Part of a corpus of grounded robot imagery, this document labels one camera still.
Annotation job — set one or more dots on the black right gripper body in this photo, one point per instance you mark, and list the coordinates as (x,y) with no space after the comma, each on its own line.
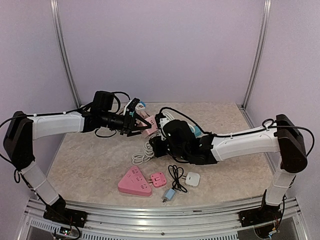
(177,151)

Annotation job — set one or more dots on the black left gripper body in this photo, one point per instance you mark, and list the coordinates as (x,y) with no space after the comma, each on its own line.
(112,122)

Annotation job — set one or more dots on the pink cube socket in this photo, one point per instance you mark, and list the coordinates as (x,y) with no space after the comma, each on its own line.
(154,128)

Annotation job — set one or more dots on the pink square plug adapter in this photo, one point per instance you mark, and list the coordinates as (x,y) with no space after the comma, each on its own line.
(158,179)

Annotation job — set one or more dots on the white plug adapter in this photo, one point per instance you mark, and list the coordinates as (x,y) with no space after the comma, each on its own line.
(192,179)

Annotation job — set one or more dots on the pink triangular power strip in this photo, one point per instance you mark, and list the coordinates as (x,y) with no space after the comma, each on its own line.
(133,182)

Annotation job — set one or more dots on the light blue plug adapter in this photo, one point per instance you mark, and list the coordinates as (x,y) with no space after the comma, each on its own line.
(168,195)

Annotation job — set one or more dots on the white cube socket adapter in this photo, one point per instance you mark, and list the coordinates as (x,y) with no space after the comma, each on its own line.
(139,107)

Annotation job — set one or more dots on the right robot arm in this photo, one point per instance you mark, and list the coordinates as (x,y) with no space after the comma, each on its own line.
(274,136)

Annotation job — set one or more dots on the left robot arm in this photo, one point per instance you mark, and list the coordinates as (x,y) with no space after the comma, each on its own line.
(24,129)

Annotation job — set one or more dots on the teal power strip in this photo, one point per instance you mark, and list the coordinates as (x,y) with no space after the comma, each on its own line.
(196,131)

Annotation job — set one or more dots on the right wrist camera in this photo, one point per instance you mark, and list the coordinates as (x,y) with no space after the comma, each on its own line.
(161,121)

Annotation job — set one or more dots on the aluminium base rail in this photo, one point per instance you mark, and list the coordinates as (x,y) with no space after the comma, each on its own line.
(218,221)

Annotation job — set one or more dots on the aluminium frame post right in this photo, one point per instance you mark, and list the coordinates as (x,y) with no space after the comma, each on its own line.
(258,53)

